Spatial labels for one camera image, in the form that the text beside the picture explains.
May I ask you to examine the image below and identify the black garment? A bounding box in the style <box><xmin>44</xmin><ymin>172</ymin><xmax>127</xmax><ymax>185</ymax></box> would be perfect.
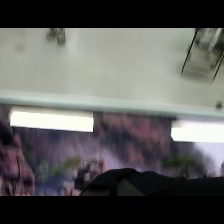
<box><xmin>79</xmin><ymin>167</ymin><xmax>224</xmax><ymax>197</ymax></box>

